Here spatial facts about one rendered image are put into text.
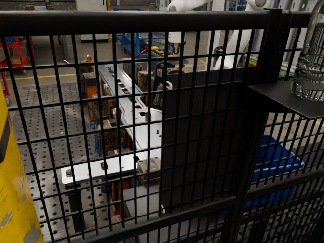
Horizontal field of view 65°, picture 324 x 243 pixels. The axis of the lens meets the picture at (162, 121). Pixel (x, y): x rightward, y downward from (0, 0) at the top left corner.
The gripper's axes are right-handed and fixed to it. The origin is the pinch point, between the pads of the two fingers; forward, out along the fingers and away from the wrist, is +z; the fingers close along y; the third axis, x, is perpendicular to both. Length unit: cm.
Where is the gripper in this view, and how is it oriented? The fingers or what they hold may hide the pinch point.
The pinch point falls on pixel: (175, 50)
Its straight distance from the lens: 168.0
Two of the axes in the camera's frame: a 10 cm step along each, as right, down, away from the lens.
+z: -0.3, 8.8, 4.7
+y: -10.0, -0.5, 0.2
